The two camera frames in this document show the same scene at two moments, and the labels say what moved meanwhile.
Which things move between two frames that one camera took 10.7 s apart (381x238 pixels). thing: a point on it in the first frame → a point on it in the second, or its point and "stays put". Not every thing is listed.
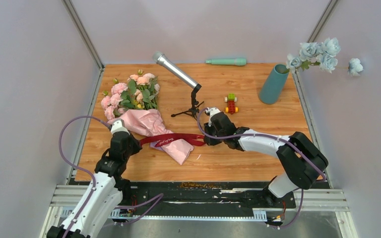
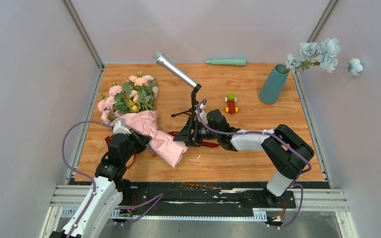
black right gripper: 211,142 → 185,136
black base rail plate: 199,198 stays put
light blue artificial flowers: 323,54 stays put
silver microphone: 161,59 stays put
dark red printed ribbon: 162,140 → 207,144
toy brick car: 231,99 stays put
